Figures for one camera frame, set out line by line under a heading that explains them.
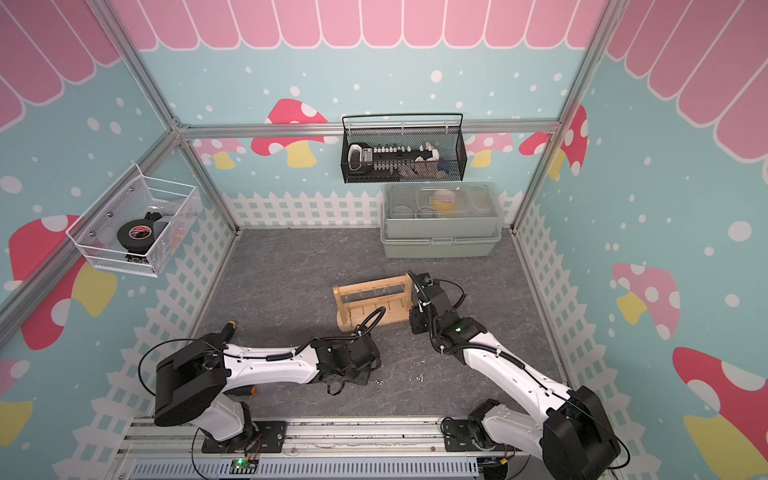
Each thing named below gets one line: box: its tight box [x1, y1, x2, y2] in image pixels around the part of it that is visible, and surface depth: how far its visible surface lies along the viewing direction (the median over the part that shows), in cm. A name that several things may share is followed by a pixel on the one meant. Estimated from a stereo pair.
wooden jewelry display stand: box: [333, 274, 413, 333], surface depth 87 cm
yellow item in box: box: [431, 189, 456, 211], surface depth 106 cm
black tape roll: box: [117, 219, 155, 253], surface depth 71 cm
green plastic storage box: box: [380, 182, 505, 258], surface depth 104 cm
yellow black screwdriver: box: [221, 320, 237, 344], surface depth 93 cm
